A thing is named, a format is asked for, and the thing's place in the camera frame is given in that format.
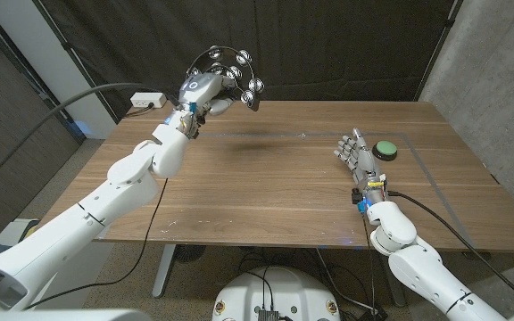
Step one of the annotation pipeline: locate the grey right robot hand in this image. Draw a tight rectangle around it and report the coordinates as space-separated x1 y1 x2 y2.
333 128 389 207

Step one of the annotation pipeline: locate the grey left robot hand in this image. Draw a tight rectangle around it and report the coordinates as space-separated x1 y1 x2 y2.
177 72 240 119

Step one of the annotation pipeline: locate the black half-moon tambourine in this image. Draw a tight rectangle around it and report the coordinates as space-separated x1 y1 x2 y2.
185 44 266 112

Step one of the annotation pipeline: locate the green button with black base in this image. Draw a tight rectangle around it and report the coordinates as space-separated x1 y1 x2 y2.
371 140 399 162

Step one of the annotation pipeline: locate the white power strip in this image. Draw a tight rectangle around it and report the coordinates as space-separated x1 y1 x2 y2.
129 92 168 109

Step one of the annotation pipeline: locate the black backdrop stand pole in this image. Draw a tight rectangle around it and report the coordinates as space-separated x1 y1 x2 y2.
32 0 120 125
414 0 464 102

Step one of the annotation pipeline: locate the dark grey fabric mat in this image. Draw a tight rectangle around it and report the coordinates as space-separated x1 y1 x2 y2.
33 0 463 122

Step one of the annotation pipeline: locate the black floor power adapter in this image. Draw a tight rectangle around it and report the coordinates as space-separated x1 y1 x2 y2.
355 306 390 321

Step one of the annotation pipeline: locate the white robot torso base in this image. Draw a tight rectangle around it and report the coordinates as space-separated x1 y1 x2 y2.
211 266 342 321

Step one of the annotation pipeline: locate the black round ribbed floor object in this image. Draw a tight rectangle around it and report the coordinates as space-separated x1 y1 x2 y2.
174 243 207 264

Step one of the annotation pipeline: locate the dark grey door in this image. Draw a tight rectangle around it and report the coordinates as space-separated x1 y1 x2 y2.
0 8 85 238

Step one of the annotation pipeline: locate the yellow and black floor object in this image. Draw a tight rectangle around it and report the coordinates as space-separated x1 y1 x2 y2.
18 218 42 244

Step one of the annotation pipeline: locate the white robot chest housing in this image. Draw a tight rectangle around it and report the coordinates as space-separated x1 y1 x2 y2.
0 309 152 321

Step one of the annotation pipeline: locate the black power strip plug cable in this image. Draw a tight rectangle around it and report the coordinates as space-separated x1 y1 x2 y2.
125 102 156 119

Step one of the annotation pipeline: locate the left arm thick black cable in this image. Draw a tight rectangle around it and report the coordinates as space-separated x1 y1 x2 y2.
0 82 182 198

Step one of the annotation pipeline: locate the arm thick black cable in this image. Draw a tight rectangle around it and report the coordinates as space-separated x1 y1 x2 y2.
0 82 182 198
387 190 514 309

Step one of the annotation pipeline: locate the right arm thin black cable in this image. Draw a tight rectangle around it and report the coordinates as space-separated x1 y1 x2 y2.
361 212 377 314

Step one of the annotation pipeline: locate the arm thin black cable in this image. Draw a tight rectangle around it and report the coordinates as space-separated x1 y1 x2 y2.
23 177 170 311
361 212 377 314

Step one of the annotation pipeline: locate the grey floor cable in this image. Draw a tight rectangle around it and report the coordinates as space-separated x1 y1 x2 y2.
316 248 379 313

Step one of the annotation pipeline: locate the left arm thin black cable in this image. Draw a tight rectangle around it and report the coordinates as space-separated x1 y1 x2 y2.
23 177 170 311

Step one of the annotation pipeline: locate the right arm thick black cable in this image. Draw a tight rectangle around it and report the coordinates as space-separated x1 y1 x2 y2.
387 190 514 309

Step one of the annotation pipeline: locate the black torso cable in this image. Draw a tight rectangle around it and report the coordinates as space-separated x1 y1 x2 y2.
238 267 277 311

